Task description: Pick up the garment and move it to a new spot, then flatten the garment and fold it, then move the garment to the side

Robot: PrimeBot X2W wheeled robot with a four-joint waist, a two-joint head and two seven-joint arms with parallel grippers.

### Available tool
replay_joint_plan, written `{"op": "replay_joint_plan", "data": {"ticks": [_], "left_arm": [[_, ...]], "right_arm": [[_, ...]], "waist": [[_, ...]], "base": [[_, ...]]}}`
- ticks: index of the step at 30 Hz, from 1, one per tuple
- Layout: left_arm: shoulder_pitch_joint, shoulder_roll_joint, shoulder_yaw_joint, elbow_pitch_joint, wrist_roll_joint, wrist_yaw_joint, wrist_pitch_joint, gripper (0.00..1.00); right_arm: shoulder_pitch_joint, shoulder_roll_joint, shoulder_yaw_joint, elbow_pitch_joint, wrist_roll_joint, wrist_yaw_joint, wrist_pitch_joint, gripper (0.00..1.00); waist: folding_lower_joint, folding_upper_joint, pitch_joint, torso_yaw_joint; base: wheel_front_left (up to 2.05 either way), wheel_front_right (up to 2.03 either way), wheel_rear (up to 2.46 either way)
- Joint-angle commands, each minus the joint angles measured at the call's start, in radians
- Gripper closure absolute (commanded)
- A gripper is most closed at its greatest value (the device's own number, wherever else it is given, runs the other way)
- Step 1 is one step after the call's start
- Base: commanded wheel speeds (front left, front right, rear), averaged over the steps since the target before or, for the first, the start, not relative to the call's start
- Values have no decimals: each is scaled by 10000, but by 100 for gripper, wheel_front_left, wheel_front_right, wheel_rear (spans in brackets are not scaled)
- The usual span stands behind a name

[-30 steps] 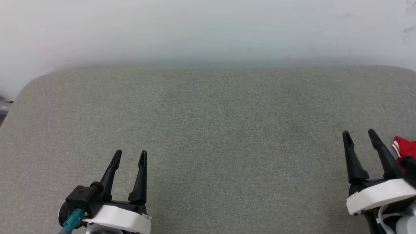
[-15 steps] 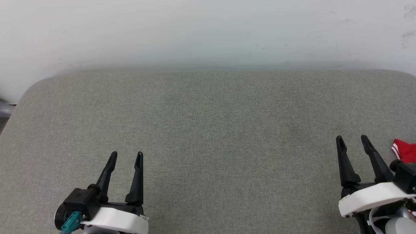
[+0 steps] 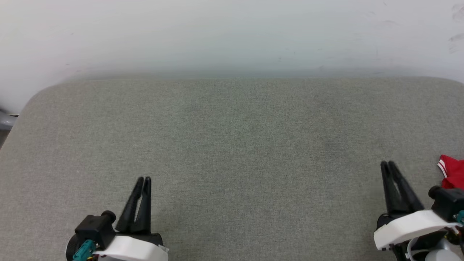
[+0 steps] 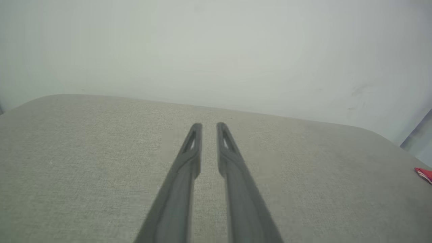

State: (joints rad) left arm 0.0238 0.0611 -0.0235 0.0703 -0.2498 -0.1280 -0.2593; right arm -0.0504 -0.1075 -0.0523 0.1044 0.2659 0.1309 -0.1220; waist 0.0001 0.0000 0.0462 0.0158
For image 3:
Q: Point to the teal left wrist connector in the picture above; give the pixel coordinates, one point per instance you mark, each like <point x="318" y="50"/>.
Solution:
<point x="84" y="250"/>

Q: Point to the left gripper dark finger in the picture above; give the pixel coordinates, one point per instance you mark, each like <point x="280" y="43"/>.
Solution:
<point x="130" y="214"/>
<point x="145" y="210"/>

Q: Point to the grey rounded object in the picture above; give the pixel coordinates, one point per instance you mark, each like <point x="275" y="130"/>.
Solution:
<point x="6" y="121"/>

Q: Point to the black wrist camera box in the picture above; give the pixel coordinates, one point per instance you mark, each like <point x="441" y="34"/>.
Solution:
<point x="447" y="203"/>
<point x="94" y="226"/>

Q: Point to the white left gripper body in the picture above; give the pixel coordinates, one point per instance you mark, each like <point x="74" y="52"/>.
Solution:
<point x="134" y="250"/>

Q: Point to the red and white garment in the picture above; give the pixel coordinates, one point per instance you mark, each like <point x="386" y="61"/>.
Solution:
<point x="453" y="170"/>

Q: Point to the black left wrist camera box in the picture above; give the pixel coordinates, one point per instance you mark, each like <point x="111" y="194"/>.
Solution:
<point x="94" y="226"/>

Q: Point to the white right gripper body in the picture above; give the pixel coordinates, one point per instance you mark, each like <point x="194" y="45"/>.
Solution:
<point x="409" y="226"/>

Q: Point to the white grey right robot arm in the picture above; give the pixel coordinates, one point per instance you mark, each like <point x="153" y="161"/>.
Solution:
<point x="440" y="254"/>

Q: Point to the grey fabric sofa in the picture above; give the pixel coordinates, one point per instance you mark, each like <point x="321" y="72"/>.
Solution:
<point x="235" y="152"/>

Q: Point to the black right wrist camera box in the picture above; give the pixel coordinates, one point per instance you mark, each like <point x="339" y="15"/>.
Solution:
<point x="447" y="203"/>

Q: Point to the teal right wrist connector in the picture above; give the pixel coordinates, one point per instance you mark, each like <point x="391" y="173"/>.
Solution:
<point x="460" y="216"/>

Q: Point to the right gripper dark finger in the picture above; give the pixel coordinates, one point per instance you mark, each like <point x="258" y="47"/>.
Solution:
<point x="407" y="197"/>
<point x="392" y="199"/>

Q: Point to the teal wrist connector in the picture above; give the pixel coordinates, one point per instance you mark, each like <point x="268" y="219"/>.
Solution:
<point x="84" y="250"/>
<point x="460" y="216"/>

